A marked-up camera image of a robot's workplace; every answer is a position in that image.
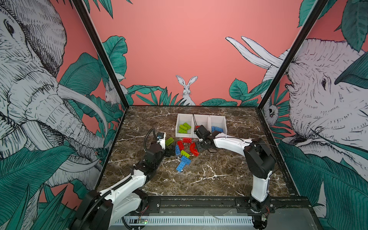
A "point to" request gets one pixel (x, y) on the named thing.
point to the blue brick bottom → (216, 128)
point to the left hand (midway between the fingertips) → (169, 139)
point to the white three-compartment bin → (207, 120)
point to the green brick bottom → (182, 129)
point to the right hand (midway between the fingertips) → (199, 144)
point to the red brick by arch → (180, 143)
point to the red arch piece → (192, 148)
